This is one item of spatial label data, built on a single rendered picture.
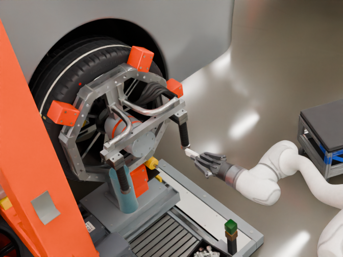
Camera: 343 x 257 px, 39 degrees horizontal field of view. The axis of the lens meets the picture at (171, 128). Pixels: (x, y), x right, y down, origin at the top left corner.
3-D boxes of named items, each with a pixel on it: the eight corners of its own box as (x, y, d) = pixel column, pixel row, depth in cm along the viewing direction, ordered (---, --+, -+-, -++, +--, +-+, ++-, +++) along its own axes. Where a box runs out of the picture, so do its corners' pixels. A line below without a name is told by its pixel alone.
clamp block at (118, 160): (112, 153, 195) (109, 144, 191) (126, 164, 189) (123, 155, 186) (102, 160, 193) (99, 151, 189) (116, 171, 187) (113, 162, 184)
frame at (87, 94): (167, 134, 246) (152, 44, 209) (176, 140, 242) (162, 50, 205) (80, 196, 223) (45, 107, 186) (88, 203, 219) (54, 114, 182)
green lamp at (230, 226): (230, 223, 196) (230, 217, 194) (238, 229, 194) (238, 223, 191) (224, 229, 195) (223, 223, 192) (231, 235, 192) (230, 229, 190)
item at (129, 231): (141, 170, 298) (139, 159, 291) (180, 201, 276) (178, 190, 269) (75, 218, 276) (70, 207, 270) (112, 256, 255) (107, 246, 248)
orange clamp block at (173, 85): (159, 98, 230) (173, 88, 234) (170, 104, 226) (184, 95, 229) (157, 86, 226) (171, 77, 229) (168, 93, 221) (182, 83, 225)
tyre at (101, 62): (128, 143, 268) (147, 29, 238) (155, 164, 254) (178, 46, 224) (17, 173, 224) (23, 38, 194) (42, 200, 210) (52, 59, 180)
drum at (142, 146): (129, 125, 224) (124, 102, 214) (159, 147, 211) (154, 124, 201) (105, 142, 218) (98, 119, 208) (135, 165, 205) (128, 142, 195)
